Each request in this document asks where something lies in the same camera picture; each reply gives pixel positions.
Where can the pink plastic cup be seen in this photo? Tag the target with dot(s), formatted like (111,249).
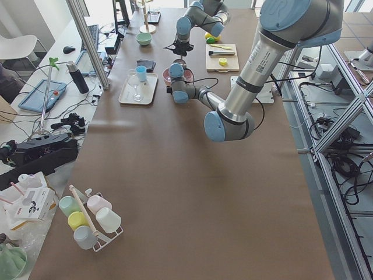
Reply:
(96,202)

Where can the wooden cutting board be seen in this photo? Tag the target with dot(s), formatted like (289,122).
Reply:
(212,62)

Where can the white product box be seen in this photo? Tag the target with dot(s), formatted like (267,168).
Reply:
(35,204)

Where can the grey plastic cup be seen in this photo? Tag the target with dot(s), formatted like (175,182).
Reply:
(84,237)

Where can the grey folded cloth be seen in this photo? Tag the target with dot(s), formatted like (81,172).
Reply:
(148,64)

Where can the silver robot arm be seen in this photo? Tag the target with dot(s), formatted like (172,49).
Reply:
(282,26)
(210,16)

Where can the white cup rack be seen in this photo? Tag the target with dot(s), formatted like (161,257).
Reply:
(104,239)

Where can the clear wine glass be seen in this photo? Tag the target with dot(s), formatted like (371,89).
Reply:
(134,81)

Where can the blue plastic cup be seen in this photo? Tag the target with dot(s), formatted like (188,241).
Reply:
(141,73)

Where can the white plastic cup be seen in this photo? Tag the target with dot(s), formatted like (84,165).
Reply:
(108,220)

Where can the green bowl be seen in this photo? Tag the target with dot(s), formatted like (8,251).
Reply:
(144,39)

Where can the steel tray with glasses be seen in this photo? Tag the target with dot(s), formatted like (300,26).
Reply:
(153,17)

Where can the blue teach pendant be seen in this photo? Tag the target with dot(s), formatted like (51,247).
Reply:
(84,64)
(35,99)

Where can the cream serving tray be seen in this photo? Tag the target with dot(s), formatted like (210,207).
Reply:
(146,89)

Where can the steel muddler bar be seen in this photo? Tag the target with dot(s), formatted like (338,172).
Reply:
(221,53)

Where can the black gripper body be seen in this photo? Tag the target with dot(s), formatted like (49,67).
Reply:
(181,49)

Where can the black water bottle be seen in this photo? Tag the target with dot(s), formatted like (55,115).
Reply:
(77,77)

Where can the yellow lemon half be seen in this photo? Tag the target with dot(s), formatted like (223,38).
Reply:
(223,61)

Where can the black keyboard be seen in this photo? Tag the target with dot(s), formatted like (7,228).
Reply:
(94,34)

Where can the green plastic cup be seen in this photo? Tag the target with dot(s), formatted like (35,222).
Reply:
(68,205)

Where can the black computer mouse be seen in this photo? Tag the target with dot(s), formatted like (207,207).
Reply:
(68,49)

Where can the yellow plastic cup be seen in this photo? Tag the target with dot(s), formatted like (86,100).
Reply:
(77,219)

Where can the wooden glass tree stand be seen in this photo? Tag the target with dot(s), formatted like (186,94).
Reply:
(146,27)

